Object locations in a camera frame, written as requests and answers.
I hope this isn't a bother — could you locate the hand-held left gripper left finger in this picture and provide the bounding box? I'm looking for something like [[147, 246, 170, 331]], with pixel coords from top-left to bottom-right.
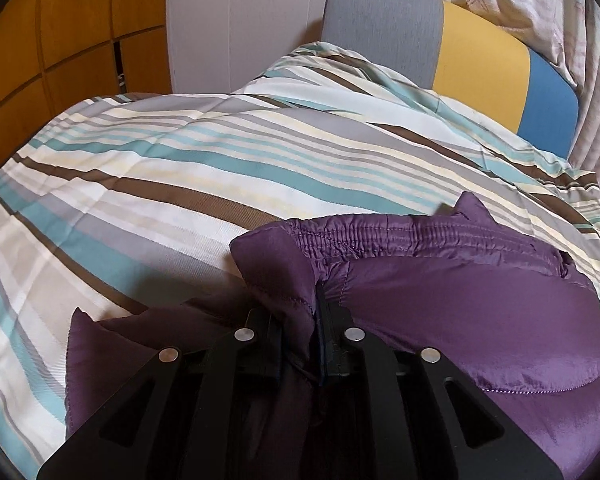
[[37, 310, 301, 480]]

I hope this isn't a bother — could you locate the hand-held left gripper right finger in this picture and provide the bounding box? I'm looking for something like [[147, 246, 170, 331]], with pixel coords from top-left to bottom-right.
[[305, 286, 563, 480]]

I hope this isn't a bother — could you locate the purple down jacket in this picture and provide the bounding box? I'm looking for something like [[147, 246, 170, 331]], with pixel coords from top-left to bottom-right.
[[65, 192, 600, 480]]

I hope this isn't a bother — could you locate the striped duvet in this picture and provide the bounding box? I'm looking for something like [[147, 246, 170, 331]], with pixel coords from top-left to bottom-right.
[[0, 42, 600, 480]]

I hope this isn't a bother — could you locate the grey yellow blue headboard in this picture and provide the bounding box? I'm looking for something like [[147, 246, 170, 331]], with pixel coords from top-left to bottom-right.
[[322, 0, 581, 161]]

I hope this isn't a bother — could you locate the wooden wardrobe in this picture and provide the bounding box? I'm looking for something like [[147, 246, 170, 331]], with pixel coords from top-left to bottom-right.
[[0, 0, 173, 188]]

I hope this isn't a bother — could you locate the starfish print curtain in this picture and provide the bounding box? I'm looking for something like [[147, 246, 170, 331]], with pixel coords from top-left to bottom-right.
[[377, 0, 600, 176]]

